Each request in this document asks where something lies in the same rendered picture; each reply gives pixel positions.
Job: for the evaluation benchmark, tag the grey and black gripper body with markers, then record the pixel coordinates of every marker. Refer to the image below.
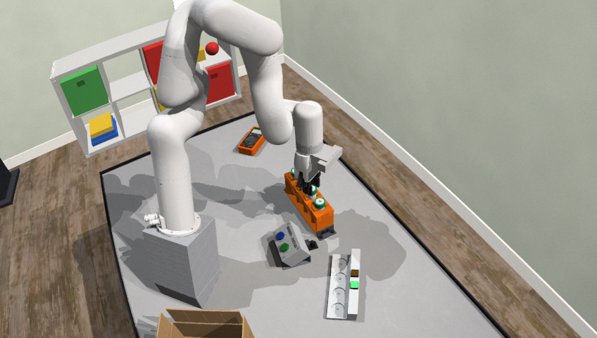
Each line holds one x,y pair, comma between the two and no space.
307,164

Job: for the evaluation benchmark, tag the orange digital multimeter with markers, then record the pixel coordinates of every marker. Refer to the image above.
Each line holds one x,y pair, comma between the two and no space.
252,142

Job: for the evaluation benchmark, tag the black table edge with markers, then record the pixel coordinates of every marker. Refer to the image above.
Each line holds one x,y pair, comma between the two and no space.
500,329

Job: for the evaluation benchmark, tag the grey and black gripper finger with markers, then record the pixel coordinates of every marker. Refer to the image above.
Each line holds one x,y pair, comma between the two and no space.
307,187
316,180

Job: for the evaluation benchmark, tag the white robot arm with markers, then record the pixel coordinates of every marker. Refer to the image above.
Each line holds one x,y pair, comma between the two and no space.
183,85

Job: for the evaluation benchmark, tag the black mounting bracket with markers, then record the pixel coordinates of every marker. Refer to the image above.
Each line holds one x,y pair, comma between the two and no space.
327,234

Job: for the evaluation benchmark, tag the orange tube rack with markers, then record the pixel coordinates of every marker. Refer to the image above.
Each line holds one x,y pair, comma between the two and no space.
318,220

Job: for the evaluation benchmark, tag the grey key housing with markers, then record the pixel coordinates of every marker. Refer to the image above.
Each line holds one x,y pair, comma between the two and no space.
291,247

